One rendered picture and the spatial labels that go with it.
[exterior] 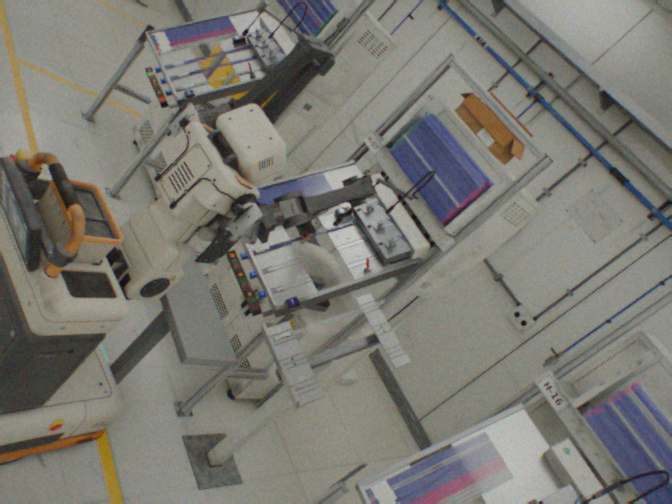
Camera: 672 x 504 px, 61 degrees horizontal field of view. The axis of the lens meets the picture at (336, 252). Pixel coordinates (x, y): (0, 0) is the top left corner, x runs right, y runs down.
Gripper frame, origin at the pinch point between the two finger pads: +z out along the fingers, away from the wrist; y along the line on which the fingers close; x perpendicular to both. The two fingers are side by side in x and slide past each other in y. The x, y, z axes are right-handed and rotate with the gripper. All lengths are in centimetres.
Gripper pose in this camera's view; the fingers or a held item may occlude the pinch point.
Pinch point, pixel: (304, 237)
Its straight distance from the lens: 263.3
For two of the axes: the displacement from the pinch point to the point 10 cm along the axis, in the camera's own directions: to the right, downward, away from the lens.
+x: -9.0, 2.9, -3.2
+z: -0.9, 6.0, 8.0
